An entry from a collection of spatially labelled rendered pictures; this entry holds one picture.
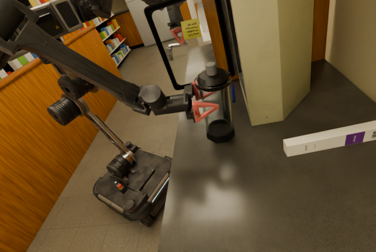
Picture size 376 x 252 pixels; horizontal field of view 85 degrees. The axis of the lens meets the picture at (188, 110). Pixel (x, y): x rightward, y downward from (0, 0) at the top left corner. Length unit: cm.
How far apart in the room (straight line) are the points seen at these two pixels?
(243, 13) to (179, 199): 55
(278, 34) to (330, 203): 44
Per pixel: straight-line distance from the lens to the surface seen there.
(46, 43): 61
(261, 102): 74
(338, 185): 66
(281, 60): 69
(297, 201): 62
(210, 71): 59
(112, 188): 188
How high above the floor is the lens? 148
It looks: 34 degrees down
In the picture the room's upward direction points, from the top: 21 degrees counter-clockwise
